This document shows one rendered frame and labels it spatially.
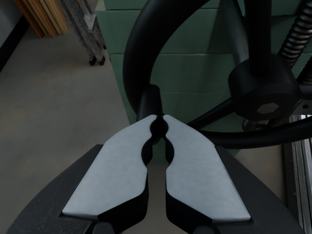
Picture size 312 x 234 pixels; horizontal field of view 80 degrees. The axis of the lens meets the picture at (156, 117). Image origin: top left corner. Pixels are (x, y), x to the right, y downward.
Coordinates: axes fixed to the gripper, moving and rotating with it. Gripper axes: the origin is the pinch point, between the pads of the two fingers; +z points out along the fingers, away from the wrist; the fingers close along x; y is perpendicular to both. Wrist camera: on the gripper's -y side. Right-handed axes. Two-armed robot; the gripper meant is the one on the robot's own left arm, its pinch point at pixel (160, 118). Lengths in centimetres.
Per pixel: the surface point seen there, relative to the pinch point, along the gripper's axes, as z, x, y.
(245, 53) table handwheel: 10.7, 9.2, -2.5
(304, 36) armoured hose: 11.9, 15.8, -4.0
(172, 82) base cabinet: 32.3, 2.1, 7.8
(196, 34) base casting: 25.8, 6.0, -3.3
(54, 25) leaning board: 156, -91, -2
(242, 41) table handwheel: 12.4, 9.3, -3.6
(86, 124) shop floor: 84, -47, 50
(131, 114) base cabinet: 39.4, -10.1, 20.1
